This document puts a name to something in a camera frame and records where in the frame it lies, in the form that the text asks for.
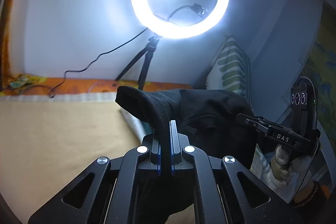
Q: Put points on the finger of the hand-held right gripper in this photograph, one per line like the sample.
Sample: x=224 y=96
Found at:
x=249 y=120

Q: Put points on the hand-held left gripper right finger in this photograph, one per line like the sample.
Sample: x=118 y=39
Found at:
x=174 y=150

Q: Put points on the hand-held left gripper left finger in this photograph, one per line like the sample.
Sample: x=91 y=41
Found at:
x=156 y=158

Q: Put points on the black t-shirt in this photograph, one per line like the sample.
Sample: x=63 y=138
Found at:
x=210 y=108

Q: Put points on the person's right forearm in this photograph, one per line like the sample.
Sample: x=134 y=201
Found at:
x=309 y=195

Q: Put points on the folded white clothes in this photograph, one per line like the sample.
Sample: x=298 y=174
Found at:
x=136 y=127

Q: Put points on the person's right hand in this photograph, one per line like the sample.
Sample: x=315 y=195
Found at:
x=282 y=161

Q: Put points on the green patterned sheet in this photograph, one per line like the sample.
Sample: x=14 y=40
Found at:
x=262 y=169

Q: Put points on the green striped pillow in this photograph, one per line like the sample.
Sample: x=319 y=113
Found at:
x=228 y=66

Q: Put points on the beige blanket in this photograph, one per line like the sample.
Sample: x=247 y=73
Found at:
x=65 y=140

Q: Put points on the orange bed sheet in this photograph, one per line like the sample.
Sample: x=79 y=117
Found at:
x=78 y=85

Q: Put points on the orange scarf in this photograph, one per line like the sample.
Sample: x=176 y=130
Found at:
x=9 y=29

